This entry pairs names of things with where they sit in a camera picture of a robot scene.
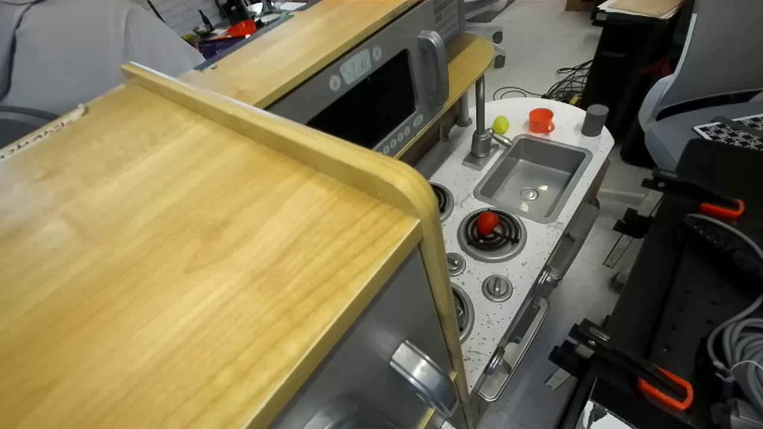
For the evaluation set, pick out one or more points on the red strawberry toy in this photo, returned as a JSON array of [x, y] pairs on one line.
[[486, 222]]

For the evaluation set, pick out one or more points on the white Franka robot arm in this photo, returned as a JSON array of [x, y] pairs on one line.
[[700, 55]]

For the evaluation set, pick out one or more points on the black stove burner plate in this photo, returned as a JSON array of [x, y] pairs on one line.
[[508, 240], [441, 201], [464, 314]]

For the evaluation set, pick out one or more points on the gray stove knob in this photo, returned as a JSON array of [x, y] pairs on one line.
[[497, 288], [456, 264]]

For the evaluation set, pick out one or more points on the gray toy microwave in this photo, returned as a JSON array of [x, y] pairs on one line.
[[372, 96]]

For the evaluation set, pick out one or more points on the gray toy faucet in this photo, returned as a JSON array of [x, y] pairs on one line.
[[480, 134]]

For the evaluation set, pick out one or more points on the yellow lemon toy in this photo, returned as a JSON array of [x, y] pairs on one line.
[[501, 126]]

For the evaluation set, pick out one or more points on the gray toy sink basin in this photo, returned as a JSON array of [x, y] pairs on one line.
[[530, 178]]

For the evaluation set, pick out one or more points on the wooden toy kitchen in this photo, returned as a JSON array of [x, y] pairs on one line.
[[198, 240]]

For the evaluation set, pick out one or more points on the grey round lid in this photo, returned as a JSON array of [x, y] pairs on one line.
[[594, 120]]

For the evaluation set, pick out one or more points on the black cabinet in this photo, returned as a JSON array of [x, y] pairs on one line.
[[627, 55]]

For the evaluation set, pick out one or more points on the black perforated table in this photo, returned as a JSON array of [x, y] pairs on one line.
[[683, 295]]

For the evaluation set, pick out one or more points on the seated person gray shirt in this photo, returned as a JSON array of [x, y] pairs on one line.
[[87, 48]]

